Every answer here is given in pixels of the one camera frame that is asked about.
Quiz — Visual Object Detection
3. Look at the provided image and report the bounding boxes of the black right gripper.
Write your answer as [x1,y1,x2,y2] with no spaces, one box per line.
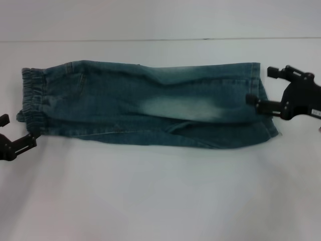
[245,65,321,121]

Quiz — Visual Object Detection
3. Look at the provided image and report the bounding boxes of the blue denim shorts with print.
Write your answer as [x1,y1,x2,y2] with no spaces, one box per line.
[16,59,280,150]

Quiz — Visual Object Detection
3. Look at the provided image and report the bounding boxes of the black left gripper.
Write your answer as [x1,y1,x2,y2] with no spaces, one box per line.
[0,113,39,162]

